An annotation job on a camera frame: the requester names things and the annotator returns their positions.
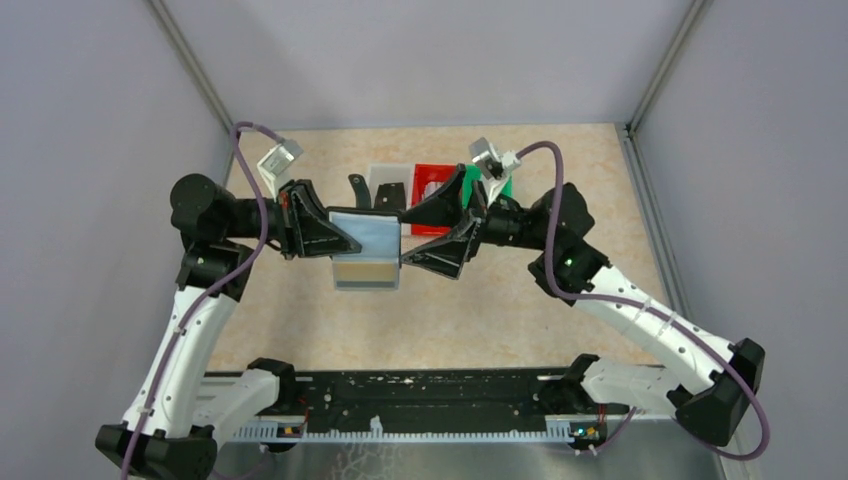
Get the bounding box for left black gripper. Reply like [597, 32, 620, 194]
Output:
[224, 178, 364, 259]

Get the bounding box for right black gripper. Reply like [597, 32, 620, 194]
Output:
[398, 164, 552, 278]

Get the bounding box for gold credit card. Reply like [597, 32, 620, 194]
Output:
[332, 262, 399, 283]

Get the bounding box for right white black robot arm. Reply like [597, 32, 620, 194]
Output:
[401, 167, 765, 447]

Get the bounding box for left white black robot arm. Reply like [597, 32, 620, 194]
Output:
[95, 174, 361, 479]

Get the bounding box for cards in red bin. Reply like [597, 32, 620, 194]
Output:
[420, 181, 444, 202]

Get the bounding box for black card holder in bin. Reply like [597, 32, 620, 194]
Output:
[373, 182, 406, 211]

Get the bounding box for red plastic bin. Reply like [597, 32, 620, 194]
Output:
[410, 163, 456, 237]

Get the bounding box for green plastic bin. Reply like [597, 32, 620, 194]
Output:
[462, 164, 513, 207]

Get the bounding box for white plastic bin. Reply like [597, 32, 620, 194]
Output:
[365, 163, 414, 210]

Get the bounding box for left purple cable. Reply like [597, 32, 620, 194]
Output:
[119, 121, 287, 480]

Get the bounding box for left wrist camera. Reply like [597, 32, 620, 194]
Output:
[257, 139, 304, 198]

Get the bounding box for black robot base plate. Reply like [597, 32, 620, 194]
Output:
[260, 367, 627, 437]

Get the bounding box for aluminium frame rail left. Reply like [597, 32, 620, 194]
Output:
[146, 0, 240, 142]

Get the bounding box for aluminium frame rail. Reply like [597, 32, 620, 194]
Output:
[615, 123, 692, 321]
[146, 0, 240, 142]

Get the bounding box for aluminium frame rail right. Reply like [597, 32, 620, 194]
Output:
[615, 123, 692, 321]

